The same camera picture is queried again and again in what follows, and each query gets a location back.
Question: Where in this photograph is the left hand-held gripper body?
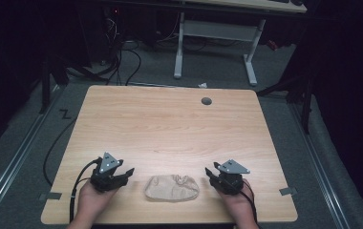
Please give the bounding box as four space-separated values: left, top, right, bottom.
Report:
90 151 130 194

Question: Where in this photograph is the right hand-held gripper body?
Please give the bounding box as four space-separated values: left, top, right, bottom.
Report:
208 158 251 197

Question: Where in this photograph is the person's right hand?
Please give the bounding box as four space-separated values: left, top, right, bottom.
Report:
217 178 256 221

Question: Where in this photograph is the person's left hand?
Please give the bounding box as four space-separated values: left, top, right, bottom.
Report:
76 180 119 219

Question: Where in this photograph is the grey tape strip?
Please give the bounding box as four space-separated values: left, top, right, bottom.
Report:
278 186 298 197
38 191 63 202

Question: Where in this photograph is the black metal stand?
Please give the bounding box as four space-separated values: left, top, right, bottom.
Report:
256 71 316 135
38 55 71 115

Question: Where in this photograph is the red object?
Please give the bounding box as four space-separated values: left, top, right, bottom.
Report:
267 39 280 52

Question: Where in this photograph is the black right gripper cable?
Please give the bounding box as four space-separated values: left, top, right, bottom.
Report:
242 178 260 225

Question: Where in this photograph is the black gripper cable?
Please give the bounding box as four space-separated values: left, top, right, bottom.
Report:
242 178 260 225
69 156 103 223

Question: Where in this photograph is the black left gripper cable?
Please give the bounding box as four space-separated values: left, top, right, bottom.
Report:
69 156 103 223

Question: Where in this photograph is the black floor cable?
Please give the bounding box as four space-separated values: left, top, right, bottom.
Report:
42 116 78 187

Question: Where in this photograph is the metal floor rail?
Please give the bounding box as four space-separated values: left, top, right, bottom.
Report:
0 84 63 225
288 103 352 229

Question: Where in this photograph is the bundle of black cables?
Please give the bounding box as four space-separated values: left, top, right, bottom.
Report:
97 8 143 87

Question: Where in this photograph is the white desk with metal frame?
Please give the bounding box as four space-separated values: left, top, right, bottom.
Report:
173 0 309 87

